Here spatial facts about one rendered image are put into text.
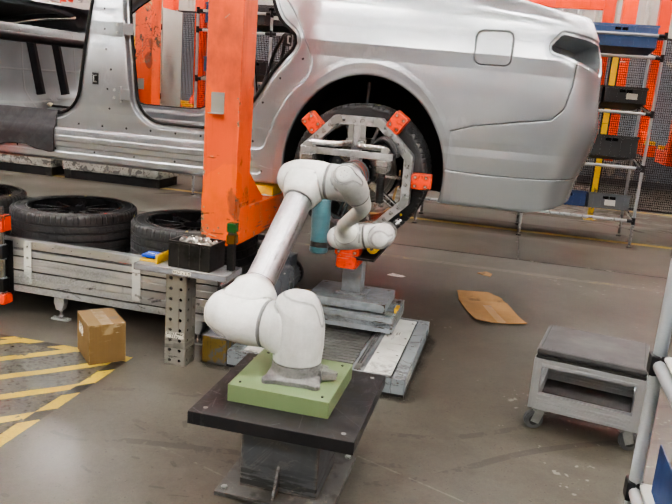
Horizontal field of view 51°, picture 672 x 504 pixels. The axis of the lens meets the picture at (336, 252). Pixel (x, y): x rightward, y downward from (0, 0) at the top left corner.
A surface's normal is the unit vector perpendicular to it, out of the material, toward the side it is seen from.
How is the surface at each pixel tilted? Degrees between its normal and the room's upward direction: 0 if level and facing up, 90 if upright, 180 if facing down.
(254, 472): 90
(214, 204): 90
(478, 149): 90
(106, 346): 90
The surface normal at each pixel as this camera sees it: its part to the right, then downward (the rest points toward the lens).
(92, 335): 0.52, 0.23
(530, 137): -0.23, 0.21
